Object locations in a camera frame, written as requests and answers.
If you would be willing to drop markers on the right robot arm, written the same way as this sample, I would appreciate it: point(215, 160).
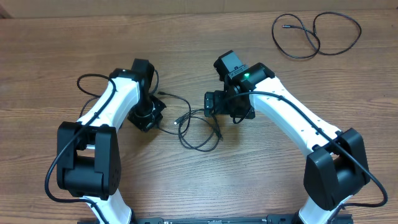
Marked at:
point(335, 161)

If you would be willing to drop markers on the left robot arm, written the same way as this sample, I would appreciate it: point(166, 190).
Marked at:
point(88, 163)

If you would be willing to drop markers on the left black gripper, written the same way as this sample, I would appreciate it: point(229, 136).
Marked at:
point(145, 124)

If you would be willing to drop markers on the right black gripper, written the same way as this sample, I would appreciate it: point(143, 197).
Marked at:
point(219, 99)

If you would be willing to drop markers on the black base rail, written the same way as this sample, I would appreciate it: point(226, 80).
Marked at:
point(270, 219)

